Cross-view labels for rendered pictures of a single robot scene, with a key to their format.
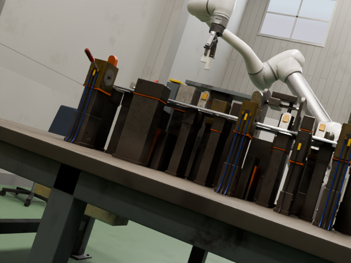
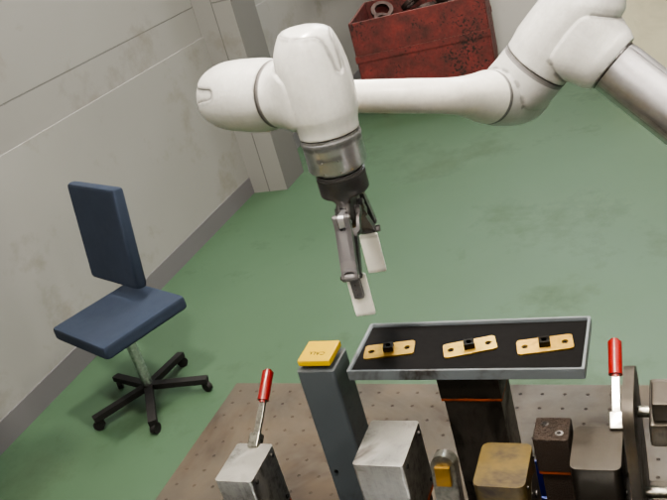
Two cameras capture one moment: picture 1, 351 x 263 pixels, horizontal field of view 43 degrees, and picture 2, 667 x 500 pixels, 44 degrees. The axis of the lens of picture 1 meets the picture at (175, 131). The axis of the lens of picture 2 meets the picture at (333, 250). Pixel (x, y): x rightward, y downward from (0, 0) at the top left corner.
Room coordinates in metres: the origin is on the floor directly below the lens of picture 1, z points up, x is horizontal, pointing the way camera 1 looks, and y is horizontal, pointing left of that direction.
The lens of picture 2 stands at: (1.10, -0.08, 1.89)
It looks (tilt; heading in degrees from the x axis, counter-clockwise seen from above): 25 degrees down; 4
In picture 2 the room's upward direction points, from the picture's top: 16 degrees counter-clockwise
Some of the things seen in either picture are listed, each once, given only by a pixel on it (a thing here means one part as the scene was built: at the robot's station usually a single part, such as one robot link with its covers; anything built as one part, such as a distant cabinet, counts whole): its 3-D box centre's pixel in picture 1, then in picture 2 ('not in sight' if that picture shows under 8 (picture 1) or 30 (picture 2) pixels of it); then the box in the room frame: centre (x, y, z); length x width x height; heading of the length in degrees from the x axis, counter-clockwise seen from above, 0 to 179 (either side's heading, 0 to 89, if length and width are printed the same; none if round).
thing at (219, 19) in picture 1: (219, 22); (334, 151); (2.25, -0.04, 1.51); 0.09 x 0.09 x 0.06
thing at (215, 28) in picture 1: (214, 35); (346, 195); (2.25, -0.04, 1.44); 0.08 x 0.07 x 0.09; 167
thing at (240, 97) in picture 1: (222, 93); (467, 348); (2.20, -0.16, 1.16); 0.37 x 0.14 x 0.02; 68
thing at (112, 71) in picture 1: (90, 103); not in sight; (1.84, 0.37, 0.88); 0.14 x 0.09 x 0.36; 158
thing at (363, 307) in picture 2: (205, 55); (360, 295); (2.18, -0.02, 1.31); 0.03 x 0.01 x 0.07; 77
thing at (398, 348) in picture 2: not in sight; (388, 347); (2.24, -0.04, 1.17); 0.08 x 0.04 x 0.01; 77
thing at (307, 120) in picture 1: (296, 163); not in sight; (1.91, -0.54, 0.91); 0.07 x 0.05 x 0.42; 158
